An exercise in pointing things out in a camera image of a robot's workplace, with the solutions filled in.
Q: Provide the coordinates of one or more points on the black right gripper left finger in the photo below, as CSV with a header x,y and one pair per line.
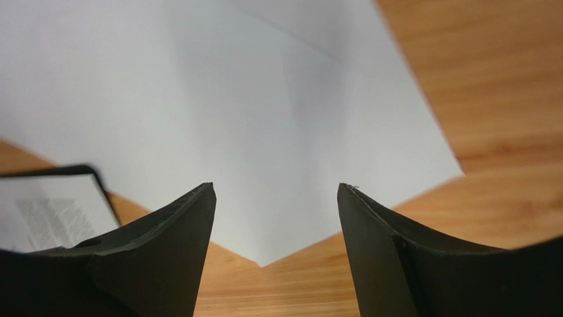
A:
x,y
149,267

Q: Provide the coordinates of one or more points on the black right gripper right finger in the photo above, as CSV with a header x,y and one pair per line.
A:
x,y
403,268

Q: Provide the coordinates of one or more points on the black clipboard folder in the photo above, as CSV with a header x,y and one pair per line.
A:
x,y
68,170

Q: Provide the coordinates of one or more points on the printed text paper sheet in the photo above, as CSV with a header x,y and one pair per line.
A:
x,y
43,212

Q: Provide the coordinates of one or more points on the white paper sheet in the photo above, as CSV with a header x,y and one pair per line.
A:
x,y
163,95
350,31

